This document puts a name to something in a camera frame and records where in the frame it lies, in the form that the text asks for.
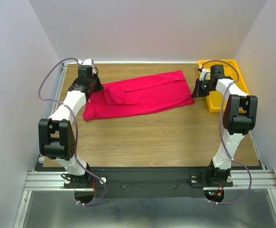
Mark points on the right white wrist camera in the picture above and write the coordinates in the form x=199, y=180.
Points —
x=204, y=73

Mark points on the aluminium frame rail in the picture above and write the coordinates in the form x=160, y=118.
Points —
x=44, y=138

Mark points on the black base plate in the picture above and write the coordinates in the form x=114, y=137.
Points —
x=143, y=182

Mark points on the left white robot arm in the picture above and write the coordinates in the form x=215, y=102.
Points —
x=57, y=140

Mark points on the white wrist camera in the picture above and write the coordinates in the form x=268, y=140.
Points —
x=86, y=62
x=204, y=73

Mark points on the red t shirt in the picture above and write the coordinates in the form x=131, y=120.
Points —
x=142, y=95

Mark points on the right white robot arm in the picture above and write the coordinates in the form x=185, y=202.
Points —
x=236, y=119

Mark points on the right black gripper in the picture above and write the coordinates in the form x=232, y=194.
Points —
x=197, y=92

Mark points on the yellow plastic bin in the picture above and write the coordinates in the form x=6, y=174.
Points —
x=231, y=69

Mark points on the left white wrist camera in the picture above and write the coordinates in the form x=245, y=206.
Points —
x=86, y=62

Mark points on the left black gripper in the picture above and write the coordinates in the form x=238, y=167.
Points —
x=99, y=87

